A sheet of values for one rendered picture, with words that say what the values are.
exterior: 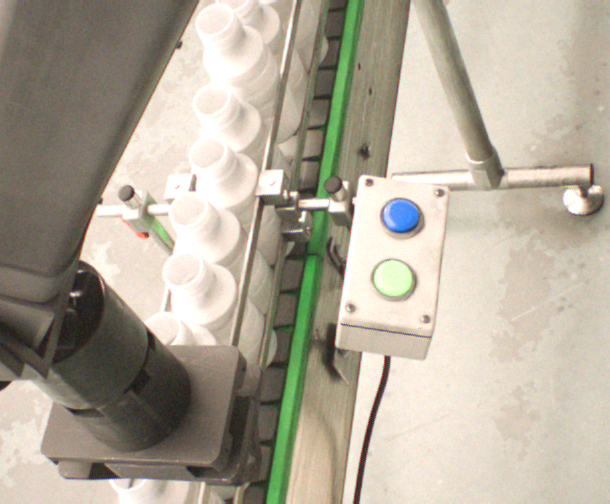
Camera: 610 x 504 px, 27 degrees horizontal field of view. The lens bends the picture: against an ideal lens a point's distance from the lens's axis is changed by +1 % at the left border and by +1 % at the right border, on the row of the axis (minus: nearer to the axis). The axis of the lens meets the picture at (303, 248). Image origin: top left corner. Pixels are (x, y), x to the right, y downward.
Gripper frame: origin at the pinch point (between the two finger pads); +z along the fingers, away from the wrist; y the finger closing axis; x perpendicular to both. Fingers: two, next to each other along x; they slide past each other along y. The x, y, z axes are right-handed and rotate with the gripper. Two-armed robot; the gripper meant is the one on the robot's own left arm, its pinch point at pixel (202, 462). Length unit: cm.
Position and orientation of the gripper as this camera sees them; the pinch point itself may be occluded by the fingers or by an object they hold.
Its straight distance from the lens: 76.0
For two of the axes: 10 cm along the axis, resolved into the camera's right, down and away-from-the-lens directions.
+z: 3.0, 4.9, 8.2
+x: 1.6, -8.7, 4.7
